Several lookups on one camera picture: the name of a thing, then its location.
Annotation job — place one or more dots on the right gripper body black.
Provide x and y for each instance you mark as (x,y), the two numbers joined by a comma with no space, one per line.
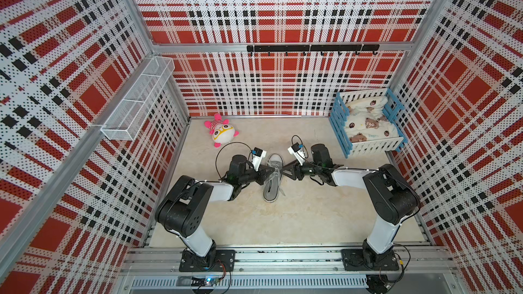
(310,169)

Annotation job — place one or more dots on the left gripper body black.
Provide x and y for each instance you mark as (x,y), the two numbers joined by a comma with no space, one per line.
(250,175)

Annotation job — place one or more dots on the grey shoelace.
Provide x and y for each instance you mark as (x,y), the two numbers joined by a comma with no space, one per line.
(274,175)

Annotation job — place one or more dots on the grey canvas sneaker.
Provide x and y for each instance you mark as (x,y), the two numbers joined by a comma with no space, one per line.
(273,179)

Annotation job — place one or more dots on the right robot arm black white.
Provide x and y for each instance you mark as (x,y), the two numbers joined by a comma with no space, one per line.
(393,199)

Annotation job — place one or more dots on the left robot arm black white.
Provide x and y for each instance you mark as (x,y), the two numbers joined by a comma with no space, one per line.
(182,210)

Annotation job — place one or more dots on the white pink plush toy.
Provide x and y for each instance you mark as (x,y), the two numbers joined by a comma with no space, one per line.
(221,130)

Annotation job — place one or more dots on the white printed cloth bundle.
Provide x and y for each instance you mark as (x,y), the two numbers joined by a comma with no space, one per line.
(367,121)

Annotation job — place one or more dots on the blue white slatted crate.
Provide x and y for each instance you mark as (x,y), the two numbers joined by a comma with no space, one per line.
(340,112)

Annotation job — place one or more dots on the green circuit board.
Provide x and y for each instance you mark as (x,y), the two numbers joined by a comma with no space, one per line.
(204,282)

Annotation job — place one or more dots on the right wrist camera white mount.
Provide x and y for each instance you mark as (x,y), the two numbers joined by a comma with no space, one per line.
(298,150)

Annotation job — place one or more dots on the black hook rail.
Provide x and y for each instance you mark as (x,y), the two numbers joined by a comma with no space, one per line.
(314,48)

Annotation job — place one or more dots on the white wire mesh basket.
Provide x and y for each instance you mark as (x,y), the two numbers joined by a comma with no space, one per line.
(147,83)

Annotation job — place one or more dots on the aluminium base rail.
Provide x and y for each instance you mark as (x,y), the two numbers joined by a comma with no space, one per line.
(291,269)

